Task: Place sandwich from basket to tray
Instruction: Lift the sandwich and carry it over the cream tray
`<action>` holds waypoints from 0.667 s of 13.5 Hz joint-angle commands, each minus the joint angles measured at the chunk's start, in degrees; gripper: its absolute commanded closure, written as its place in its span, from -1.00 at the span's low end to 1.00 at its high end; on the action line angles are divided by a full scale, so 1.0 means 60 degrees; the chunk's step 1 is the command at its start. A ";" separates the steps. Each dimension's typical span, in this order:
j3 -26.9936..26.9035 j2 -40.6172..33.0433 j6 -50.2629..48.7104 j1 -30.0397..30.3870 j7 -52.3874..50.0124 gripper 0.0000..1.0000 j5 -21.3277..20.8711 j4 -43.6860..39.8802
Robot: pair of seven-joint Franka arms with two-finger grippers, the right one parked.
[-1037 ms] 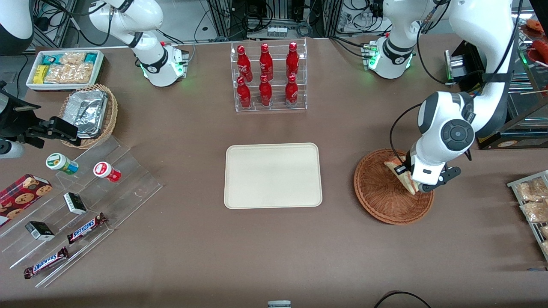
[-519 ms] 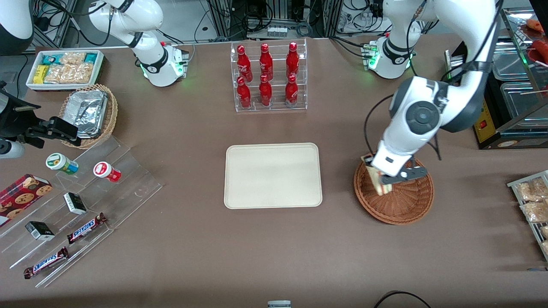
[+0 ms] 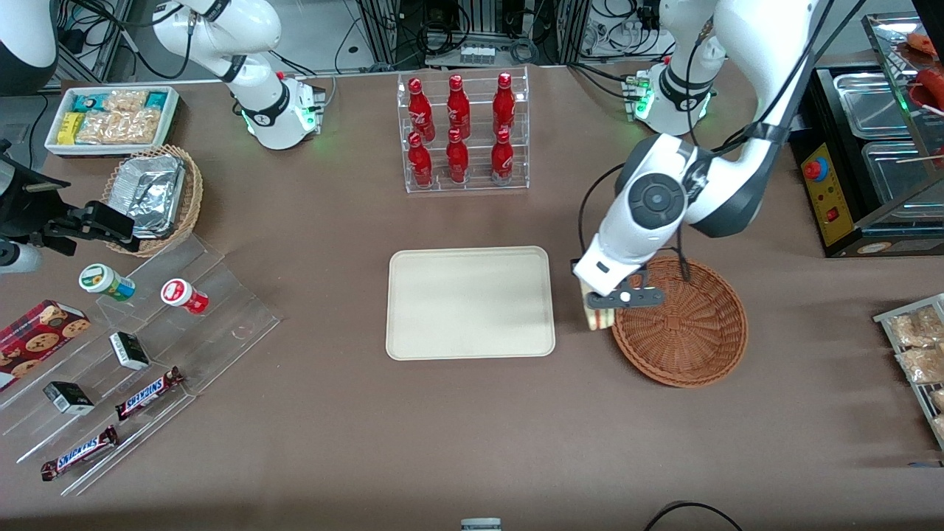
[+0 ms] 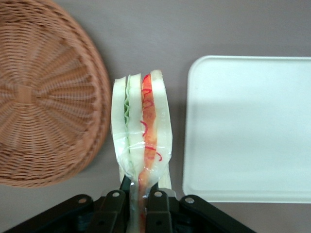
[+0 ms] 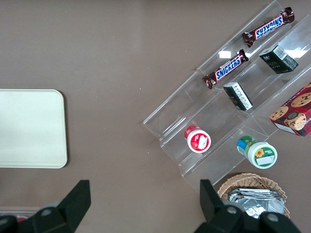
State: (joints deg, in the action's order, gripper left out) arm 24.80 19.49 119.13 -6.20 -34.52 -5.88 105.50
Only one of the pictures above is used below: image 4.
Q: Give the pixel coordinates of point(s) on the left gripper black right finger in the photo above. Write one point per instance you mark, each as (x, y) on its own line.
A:
(158, 211)

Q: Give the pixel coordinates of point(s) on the plastic triangle sandwich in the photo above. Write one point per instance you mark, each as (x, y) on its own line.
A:
(136, 109)

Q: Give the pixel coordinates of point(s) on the cream rectangular plastic tray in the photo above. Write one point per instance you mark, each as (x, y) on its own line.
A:
(243, 133)

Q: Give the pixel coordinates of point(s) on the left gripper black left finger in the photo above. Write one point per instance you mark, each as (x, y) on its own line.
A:
(111, 211)

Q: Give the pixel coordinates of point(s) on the round empty wicker basket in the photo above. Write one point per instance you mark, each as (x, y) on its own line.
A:
(48, 97)

